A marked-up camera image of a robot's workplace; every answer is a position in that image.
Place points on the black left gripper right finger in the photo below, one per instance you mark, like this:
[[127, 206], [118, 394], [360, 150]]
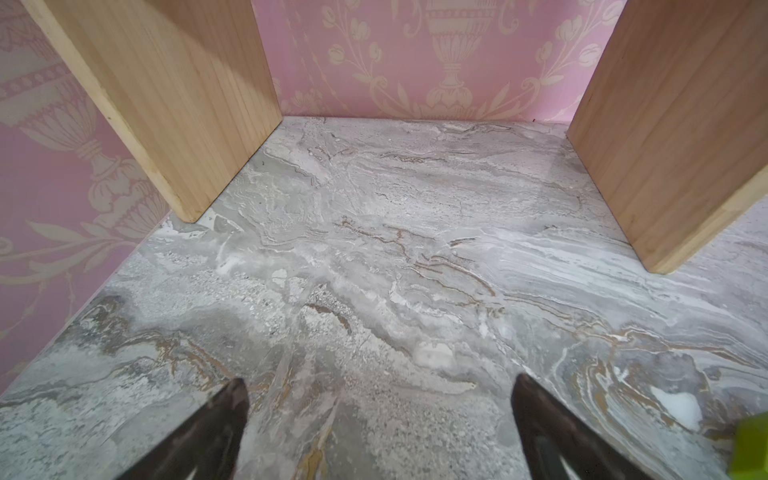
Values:
[[555, 441]]

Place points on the wooden shelf unit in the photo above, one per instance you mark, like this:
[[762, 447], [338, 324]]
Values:
[[672, 127]]

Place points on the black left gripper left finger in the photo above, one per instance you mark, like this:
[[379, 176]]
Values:
[[206, 445]]

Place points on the green lego brick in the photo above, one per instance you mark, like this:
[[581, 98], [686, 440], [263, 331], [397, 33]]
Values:
[[749, 456]]

